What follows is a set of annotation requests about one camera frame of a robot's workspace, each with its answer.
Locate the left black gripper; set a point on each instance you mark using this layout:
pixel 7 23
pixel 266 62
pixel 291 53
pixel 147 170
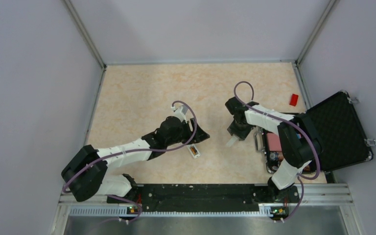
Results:
pixel 200 135

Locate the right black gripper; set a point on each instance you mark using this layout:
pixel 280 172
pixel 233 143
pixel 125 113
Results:
pixel 242 134

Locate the white battery cover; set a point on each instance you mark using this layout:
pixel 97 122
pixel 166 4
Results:
pixel 232 141

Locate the white remote control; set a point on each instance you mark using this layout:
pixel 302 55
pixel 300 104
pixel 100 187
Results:
pixel 198 152

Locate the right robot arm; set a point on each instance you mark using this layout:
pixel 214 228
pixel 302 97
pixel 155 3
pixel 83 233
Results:
pixel 300 142

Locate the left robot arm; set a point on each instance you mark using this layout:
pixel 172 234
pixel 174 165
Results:
pixel 86 175

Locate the pink card deck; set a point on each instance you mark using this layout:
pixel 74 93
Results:
pixel 274 143

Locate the red small block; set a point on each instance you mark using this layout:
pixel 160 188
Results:
pixel 294 100

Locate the black poker chip case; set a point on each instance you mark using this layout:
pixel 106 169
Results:
pixel 344 140

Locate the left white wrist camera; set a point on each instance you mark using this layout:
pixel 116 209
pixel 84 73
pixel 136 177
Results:
pixel 180 112

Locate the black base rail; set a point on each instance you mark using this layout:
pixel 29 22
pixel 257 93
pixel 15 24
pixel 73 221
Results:
pixel 209 197

